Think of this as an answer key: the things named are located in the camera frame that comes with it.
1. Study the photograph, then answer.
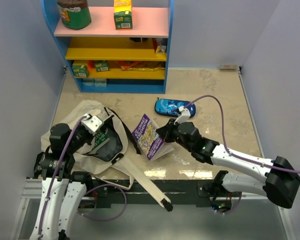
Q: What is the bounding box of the green colourful book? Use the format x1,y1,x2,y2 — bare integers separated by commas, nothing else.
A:
90,131,110,154

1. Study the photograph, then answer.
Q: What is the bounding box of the green orange box left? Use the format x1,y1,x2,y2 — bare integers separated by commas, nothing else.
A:
71,64,90,78

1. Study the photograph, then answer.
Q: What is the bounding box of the white label on wall base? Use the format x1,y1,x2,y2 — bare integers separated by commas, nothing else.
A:
218,64,239,71

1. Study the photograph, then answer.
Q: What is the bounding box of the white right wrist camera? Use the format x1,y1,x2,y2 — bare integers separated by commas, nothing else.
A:
174,106,191,125

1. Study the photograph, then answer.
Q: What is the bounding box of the purple treehouse book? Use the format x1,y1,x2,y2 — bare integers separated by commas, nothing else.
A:
132,114,174,161

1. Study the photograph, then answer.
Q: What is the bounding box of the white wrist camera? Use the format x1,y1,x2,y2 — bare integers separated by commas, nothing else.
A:
81,113,104,136
174,106,191,125

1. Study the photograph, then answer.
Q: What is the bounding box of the orange snack bag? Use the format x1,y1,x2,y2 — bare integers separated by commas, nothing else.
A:
116,60,165,72

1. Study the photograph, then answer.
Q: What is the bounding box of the yellow green sponge box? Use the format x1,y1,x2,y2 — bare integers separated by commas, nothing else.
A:
113,0,133,30

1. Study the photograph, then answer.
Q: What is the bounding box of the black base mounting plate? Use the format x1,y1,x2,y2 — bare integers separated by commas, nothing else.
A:
64,178,243,210

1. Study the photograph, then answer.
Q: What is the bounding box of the light blue tissue pack right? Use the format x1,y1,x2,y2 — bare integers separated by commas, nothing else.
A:
94,78,107,88

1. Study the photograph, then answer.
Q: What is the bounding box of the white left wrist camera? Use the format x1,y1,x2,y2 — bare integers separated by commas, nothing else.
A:
81,113,104,136

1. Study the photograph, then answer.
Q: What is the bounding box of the blue yellow pink shelf unit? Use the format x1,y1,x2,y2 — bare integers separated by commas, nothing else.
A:
40,0,175,94

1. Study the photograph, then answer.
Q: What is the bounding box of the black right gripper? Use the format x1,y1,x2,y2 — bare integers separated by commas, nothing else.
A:
156,119,193,153

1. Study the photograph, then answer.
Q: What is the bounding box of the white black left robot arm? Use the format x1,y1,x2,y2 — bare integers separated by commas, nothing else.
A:
30,123,94,240

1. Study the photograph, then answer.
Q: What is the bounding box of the small carton on shelf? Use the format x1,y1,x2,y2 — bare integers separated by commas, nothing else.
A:
152,38,167,54

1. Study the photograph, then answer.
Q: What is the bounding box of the brown green canister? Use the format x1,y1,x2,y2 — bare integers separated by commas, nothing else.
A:
56,0,92,30

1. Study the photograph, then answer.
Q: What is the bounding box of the green orange box right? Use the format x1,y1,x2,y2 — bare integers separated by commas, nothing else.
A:
94,60,110,72

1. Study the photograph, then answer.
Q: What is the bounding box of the blue dinosaur pencil case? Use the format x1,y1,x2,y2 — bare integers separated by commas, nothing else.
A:
154,98,190,118

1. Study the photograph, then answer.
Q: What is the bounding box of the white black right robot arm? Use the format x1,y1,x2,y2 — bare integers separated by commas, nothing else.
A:
156,118,300,209

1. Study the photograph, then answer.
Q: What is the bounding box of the green orange box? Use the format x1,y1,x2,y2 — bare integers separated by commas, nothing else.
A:
94,60,110,72
71,64,90,78

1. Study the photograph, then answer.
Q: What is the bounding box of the cream canvas backpack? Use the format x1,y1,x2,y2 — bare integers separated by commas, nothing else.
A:
40,99,174,212

